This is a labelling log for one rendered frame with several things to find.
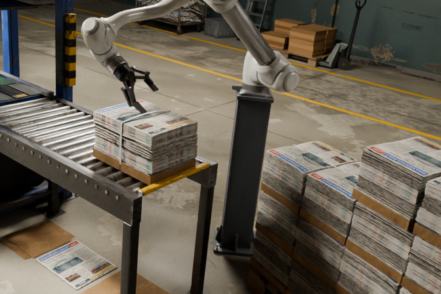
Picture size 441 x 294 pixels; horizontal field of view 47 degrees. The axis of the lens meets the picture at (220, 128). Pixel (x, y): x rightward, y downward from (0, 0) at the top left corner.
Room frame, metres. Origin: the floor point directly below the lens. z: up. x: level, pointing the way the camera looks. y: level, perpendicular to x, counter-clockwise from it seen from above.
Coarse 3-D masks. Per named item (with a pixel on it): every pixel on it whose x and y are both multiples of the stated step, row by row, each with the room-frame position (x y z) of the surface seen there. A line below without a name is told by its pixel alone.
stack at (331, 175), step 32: (288, 160) 2.29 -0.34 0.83; (320, 160) 2.33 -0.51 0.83; (352, 160) 2.37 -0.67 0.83; (288, 192) 2.24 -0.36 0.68; (320, 192) 2.08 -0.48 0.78; (288, 224) 2.20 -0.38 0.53; (352, 224) 1.92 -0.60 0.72; (384, 224) 1.81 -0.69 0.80; (256, 256) 2.36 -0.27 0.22; (288, 256) 2.19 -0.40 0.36; (320, 256) 2.03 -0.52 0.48; (352, 256) 1.89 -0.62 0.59; (384, 256) 1.78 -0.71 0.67; (416, 256) 1.68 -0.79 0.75; (256, 288) 2.33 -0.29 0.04; (288, 288) 2.14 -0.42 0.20; (320, 288) 1.99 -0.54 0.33; (352, 288) 1.86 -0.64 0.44; (384, 288) 1.74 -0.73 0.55
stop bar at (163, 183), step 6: (204, 162) 2.18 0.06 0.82; (192, 168) 2.10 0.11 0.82; (198, 168) 2.11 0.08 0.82; (204, 168) 2.14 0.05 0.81; (180, 174) 2.02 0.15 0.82; (186, 174) 2.04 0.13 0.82; (192, 174) 2.07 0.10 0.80; (162, 180) 1.94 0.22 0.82; (168, 180) 1.95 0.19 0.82; (174, 180) 1.97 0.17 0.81; (150, 186) 1.88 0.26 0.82; (156, 186) 1.88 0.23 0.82; (162, 186) 1.91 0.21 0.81; (138, 192) 1.83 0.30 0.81; (144, 192) 1.83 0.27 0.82; (150, 192) 1.86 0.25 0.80
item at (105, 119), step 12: (108, 108) 2.18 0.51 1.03; (120, 108) 2.19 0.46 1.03; (132, 108) 2.21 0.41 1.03; (144, 108) 2.23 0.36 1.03; (156, 108) 2.25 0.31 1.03; (96, 120) 2.11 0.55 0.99; (108, 120) 2.07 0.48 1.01; (96, 132) 2.12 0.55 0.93; (108, 132) 2.07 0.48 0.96; (96, 144) 2.12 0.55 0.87; (108, 144) 2.08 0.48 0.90
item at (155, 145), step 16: (128, 128) 1.99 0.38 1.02; (144, 128) 1.98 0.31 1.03; (160, 128) 2.00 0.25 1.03; (176, 128) 2.02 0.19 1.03; (192, 128) 2.11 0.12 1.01; (128, 144) 1.99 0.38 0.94; (144, 144) 1.93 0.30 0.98; (160, 144) 1.95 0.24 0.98; (176, 144) 2.02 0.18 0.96; (192, 144) 2.11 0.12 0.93; (128, 160) 2.00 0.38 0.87; (144, 160) 1.94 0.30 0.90; (160, 160) 1.95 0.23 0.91; (176, 160) 2.03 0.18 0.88
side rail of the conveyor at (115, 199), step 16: (0, 128) 2.36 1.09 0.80; (0, 144) 2.33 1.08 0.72; (16, 144) 2.24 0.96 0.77; (32, 144) 2.21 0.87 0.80; (16, 160) 2.25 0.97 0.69; (32, 160) 2.18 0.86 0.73; (48, 160) 2.10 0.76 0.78; (64, 160) 2.07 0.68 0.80; (48, 176) 2.11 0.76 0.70; (64, 176) 2.04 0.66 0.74; (80, 176) 1.97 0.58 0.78; (96, 176) 1.96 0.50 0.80; (80, 192) 1.97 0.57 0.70; (96, 192) 1.91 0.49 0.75; (112, 192) 1.86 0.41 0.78; (128, 192) 1.84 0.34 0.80; (112, 208) 1.85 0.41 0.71; (128, 208) 1.80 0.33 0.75
